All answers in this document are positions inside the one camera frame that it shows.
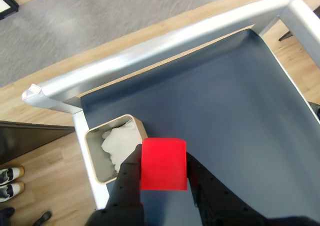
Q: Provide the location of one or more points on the black framed white board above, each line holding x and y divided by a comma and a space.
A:
5, 3

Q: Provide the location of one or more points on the white black tan shoe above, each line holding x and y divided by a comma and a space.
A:
10, 174
10, 192

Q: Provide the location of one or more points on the grey floor rug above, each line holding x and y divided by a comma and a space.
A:
87, 18

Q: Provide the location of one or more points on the white crumpled paper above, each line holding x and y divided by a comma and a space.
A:
117, 143

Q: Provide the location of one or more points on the dark grey table mat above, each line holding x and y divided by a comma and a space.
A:
212, 98

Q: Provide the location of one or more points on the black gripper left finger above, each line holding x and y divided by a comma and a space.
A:
125, 193

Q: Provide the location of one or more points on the silver metal table frame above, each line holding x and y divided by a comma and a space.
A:
150, 50

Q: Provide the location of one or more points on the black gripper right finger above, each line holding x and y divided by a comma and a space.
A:
217, 201

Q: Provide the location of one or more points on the black office chair base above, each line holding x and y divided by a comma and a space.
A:
42, 217

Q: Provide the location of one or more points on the red cube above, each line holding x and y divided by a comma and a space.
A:
163, 163

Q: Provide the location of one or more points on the dark brown cabinet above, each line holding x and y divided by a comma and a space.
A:
25, 140

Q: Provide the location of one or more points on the beige rounded box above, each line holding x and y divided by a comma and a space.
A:
93, 145

